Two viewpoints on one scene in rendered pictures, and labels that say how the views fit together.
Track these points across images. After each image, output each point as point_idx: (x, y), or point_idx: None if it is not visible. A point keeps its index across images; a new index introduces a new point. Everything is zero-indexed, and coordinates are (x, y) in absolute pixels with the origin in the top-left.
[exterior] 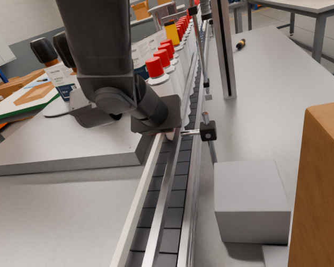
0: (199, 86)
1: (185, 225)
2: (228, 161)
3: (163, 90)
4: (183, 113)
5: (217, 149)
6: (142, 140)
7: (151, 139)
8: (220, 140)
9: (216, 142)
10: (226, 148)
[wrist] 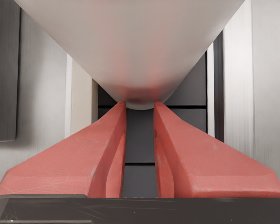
0: None
1: None
2: None
3: (197, 31)
4: (252, 105)
5: (256, 100)
6: None
7: (23, 14)
8: (267, 57)
9: (254, 68)
10: None
